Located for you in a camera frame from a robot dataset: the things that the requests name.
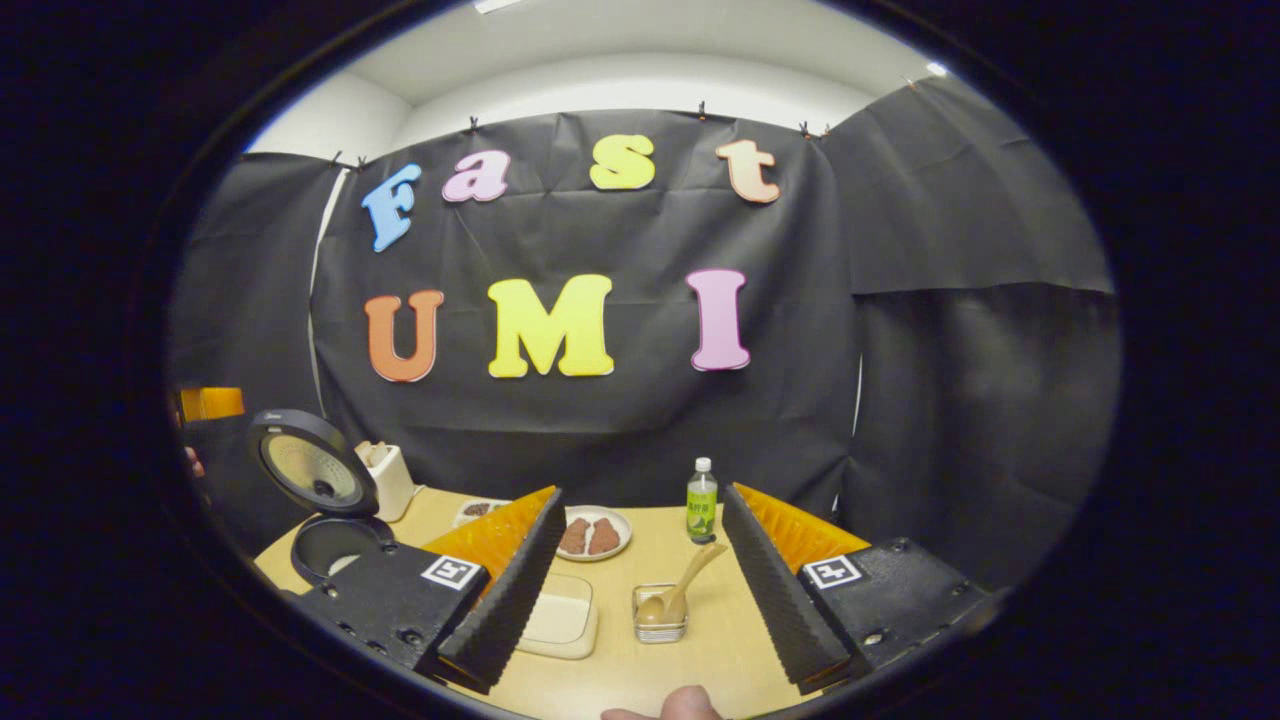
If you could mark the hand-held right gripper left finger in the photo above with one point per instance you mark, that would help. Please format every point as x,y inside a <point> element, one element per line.
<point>510,600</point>

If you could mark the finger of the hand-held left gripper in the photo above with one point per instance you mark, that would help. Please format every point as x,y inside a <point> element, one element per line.
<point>212,403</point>

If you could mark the cream tray of rice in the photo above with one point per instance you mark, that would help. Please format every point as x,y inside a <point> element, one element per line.
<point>560,615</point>

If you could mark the black backdrop cloth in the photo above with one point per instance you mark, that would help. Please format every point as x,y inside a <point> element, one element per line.
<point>600,430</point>

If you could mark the green drink bottle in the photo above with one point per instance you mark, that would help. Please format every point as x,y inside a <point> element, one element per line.
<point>702,515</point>

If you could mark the white toaster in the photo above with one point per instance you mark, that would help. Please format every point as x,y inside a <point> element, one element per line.
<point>392,485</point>

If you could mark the white divided dish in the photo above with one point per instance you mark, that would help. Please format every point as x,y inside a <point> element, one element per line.
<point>478,510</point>

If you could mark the white rice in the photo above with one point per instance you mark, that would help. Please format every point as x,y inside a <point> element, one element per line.
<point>345,565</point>

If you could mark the wooden spoon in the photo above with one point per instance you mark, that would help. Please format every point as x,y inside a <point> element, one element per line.
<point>690,585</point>

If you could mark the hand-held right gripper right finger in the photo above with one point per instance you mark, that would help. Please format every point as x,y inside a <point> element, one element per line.
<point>775,600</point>

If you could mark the brown meat piece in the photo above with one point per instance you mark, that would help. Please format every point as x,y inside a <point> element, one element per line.
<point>604,537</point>
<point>574,537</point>

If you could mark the dark grey rice cooker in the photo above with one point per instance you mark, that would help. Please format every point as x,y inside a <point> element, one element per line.
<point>310,465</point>

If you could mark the white round plate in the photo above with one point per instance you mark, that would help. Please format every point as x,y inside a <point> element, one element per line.
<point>622,525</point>

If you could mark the glass square chopstick holder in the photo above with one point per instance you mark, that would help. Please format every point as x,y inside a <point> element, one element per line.
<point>660,636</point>

